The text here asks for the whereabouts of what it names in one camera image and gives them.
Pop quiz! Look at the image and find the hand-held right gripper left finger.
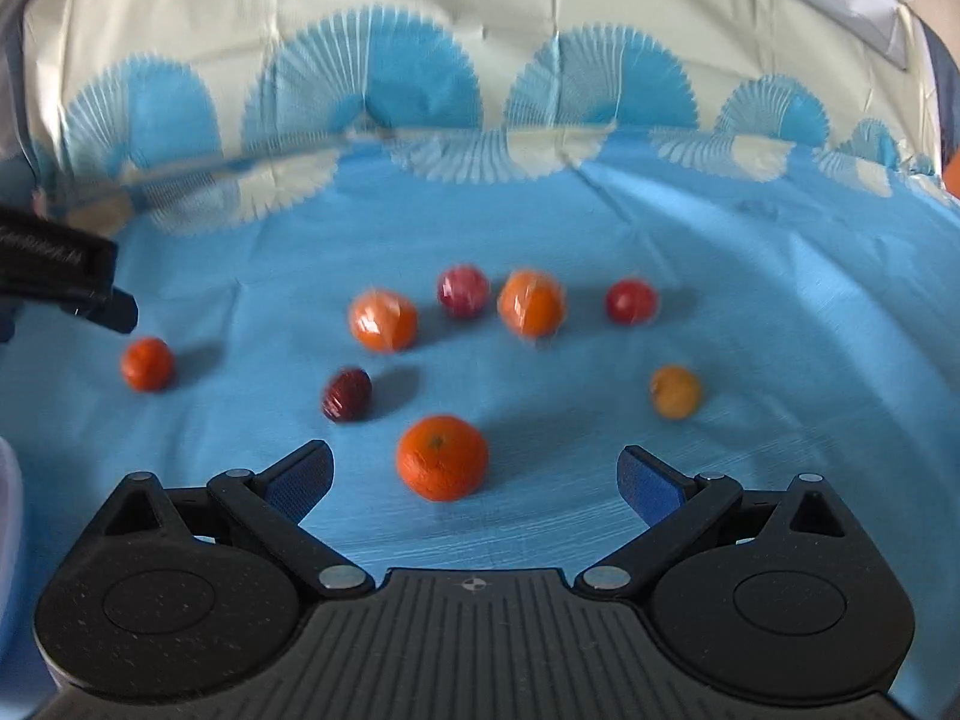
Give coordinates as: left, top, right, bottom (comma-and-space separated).
97, 440, 376, 601

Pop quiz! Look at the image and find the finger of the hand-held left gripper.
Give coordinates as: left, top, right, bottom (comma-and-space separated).
66, 283, 140, 335

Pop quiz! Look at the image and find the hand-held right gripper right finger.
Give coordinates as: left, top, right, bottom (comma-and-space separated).
574, 445, 863, 601

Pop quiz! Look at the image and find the small bare mandarin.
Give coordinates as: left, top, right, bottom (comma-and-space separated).
120, 337, 176, 393

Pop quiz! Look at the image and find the dark red plum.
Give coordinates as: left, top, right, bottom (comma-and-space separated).
322, 367, 374, 424

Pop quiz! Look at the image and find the small yellow-orange fruit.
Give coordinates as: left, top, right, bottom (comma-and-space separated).
649, 364, 704, 421

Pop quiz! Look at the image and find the large bare mandarin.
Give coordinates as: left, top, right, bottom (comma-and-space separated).
396, 415, 491, 503

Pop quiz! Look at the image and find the plastic-wrapped orange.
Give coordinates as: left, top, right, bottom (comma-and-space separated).
496, 268, 566, 340
347, 289, 419, 354

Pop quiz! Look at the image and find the red tomato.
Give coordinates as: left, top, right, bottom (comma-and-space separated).
605, 278, 659, 327

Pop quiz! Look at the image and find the translucent plastic container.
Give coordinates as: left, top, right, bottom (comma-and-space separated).
0, 436, 26, 661

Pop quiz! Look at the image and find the dark red apple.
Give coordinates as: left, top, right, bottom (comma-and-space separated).
437, 264, 492, 318

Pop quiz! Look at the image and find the blue fan-patterned cloth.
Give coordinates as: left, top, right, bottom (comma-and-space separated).
0, 0, 960, 720

